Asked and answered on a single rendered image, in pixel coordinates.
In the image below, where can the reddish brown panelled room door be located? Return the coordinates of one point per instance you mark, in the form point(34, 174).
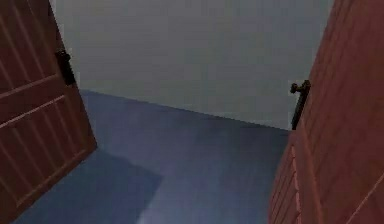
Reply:
point(33, 110)
point(340, 140)

